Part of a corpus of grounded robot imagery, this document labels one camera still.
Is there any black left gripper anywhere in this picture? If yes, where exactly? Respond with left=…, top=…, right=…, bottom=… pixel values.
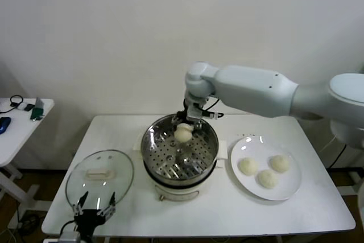
left=72, top=191, right=117, bottom=237

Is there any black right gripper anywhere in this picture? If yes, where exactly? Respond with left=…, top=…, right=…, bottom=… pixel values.
left=172, top=98, right=204, bottom=133

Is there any white steamed baozi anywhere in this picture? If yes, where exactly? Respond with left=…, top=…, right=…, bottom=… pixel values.
left=269, top=154, right=291, bottom=174
left=237, top=157, right=259, bottom=176
left=257, top=169, right=279, bottom=190
left=173, top=123, right=194, bottom=143

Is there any round glass pot lid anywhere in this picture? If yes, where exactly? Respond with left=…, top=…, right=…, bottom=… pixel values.
left=64, top=149, right=135, bottom=209

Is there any stainless steel steamer basket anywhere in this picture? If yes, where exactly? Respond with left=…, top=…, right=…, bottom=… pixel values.
left=133, top=113, right=228, bottom=183

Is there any white table foot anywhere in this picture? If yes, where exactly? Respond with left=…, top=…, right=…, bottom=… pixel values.
left=340, top=168, right=364, bottom=196
left=15, top=183, right=53, bottom=221

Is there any cream electric cooker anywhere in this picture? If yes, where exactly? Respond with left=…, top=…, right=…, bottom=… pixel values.
left=143, top=157, right=225, bottom=202

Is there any white side table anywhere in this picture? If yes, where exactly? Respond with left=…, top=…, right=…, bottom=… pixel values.
left=0, top=98, right=55, bottom=195

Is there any green and grey tool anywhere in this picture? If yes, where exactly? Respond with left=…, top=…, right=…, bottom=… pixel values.
left=30, top=97, right=46, bottom=122

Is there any white round plate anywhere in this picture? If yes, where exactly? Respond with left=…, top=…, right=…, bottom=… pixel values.
left=230, top=135, right=302, bottom=201

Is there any blue object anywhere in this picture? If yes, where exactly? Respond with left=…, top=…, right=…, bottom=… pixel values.
left=0, top=117, right=12, bottom=135

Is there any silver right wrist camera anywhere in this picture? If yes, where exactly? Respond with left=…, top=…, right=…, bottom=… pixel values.
left=188, top=102, right=224, bottom=120

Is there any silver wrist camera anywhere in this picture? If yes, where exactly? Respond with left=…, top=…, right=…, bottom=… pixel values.
left=58, top=231, right=82, bottom=243
left=188, top=102, right=224, bottom=120

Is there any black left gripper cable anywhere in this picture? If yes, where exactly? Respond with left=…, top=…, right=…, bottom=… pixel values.
left=58, top=219, right=79, bottom=240

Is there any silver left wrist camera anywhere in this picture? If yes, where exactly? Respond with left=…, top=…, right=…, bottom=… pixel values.
left=58, top=231, right=82, bottom=243

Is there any floor cable bundle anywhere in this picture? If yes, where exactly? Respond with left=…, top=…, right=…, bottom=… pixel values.
left=8, top=211, right=48, bottom=238

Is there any black looped cable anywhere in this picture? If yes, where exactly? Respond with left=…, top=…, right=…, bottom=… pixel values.
left=0, top=95, right=26, bottom=114

